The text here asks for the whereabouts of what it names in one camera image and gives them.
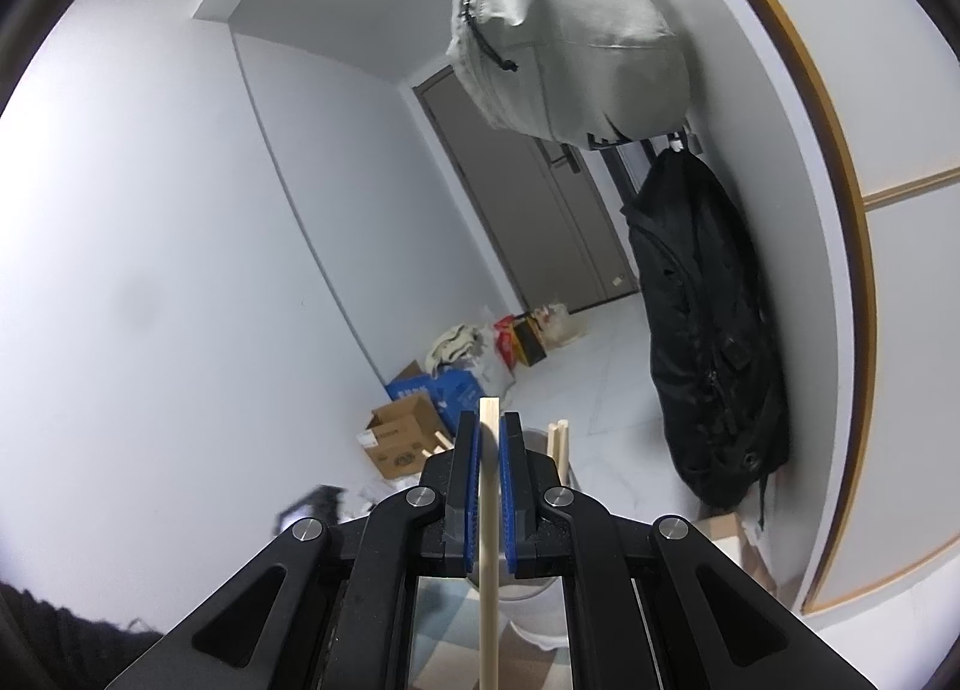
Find wooden chopstick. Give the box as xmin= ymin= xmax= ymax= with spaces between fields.
xmin=477 ymin=397 xmax=501 ymax=690

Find clear plastic bags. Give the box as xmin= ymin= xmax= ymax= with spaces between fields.
xmin=352 ymin=477 xmax=410 ymax=516

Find white cylindrical utensil holder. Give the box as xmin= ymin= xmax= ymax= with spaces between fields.
xmin=467 ymin=427 xmax=580 ymax=650

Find brown cardboard box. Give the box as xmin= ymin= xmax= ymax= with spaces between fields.
xmin=356 ymin=392 xmax=451 ymax=479

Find wooden chopsticks left in holder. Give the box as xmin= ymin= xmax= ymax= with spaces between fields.
xmin=423 ymin=431 xmax=454 ymax=458

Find wooden chopsticks in holder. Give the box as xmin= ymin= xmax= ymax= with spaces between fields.
xmin=423 ymin=431 xmax=454 ymax=458
xmin=547 ymin=419 xmax=569 ymax=485

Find wooden chopsticks right in holder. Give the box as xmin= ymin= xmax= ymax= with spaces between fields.
xmin=547 ymin=419 xmax=569 ymax=485

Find blue cardboard box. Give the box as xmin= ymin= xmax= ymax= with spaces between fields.
xmin=386 ymin=362 xmax=483 ymax=436

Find black hanging garment bag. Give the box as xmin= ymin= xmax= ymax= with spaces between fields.
xmin=623 ymin=149 xmax=789 ymax=509

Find cloth pile on boxes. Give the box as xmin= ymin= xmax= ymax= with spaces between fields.
xmin=425 ymin=325 xmax=485 ymax=376

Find red snack bag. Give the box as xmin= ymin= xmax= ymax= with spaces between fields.
xmin=493 ymin=314 xmax=547 ymax=370

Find grey door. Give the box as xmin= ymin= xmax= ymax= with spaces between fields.
xmin=415 ymin=68 xmax=638 ymax=311

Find white wood-trimmed cabinet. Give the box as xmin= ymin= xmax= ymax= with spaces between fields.
xmin=690 ymin=0 xmax=958 ymax=615

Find grey hanging bag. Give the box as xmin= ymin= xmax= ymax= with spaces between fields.
xmin=448 ymin=0 xmax=690 ymax=151

